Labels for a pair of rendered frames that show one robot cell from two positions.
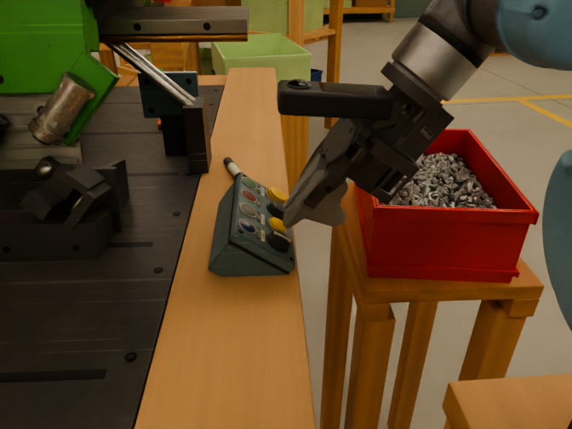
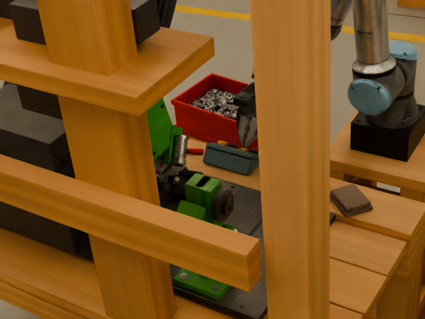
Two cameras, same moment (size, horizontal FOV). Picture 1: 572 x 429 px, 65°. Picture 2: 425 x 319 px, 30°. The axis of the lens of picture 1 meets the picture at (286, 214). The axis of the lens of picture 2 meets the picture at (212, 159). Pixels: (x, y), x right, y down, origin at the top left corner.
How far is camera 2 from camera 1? 1.93 m
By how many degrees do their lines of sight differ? 44
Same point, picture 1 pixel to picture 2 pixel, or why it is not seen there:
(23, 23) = (154, 126)
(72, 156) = (172, 171)
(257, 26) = not seen: outside the picture
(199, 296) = (256, 181)
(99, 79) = (179, 132)
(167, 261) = (229, 184)
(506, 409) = (336, 152)
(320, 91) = (252, 94)
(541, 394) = (337, 144)
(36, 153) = (162, 178)
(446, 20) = not seen: hidden behind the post
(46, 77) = (166, 142)
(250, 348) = not seen: hidden behind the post
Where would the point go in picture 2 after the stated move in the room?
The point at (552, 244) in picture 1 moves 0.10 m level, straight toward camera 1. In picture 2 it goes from (353, 100) to (372, 118)
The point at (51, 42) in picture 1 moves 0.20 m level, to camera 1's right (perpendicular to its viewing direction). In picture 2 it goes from (163, 128) to (207, 93)
